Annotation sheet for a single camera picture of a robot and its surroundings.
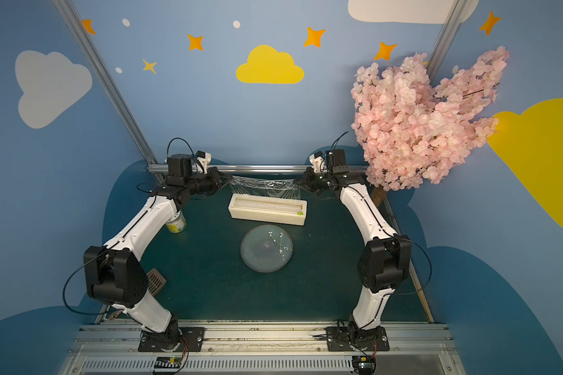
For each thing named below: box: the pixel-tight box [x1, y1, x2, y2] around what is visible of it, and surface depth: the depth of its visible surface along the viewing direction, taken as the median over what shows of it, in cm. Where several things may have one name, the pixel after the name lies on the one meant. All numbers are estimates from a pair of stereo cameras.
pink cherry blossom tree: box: [350, 46, 510, 208], surface depth 66 cm
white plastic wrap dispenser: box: [228, 193, 308, 226], surface depth 103 cm
